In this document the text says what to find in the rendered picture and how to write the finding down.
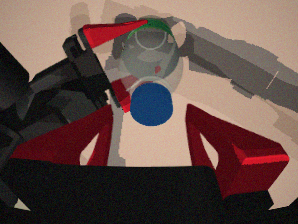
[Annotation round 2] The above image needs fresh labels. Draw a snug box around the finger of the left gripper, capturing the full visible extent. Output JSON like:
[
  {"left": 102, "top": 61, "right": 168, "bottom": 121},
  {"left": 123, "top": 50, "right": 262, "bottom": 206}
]
[
  {"left": 111, "top": 79, "right": 131, "bottom": 113},
  {"left": 83, "top": 19, "right": 148, "bottom": 48}
]

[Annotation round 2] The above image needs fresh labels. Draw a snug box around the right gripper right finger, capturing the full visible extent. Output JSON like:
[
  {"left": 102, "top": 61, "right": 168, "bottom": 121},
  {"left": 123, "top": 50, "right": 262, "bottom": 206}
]
[{"left": 185, "top": 104, "right": 289, "bottom": 200}]

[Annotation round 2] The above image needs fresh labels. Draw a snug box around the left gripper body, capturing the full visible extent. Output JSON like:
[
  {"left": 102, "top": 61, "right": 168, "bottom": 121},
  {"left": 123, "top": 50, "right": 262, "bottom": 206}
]
[{"left": 62, "top": 27, "right": 121, "bottom": 109}]

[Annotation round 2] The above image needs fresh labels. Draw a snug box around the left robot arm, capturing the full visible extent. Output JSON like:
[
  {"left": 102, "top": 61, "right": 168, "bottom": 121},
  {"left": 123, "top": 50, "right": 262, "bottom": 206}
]
[{"left": 0, "top": 42, "right": 98, "bottom": 172}]

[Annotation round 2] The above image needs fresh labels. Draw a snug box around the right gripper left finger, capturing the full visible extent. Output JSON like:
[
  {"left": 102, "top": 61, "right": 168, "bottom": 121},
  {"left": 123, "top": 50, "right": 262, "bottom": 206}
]
[{"left": 9, "top": 104, "right": 113, "bottom": 166}]

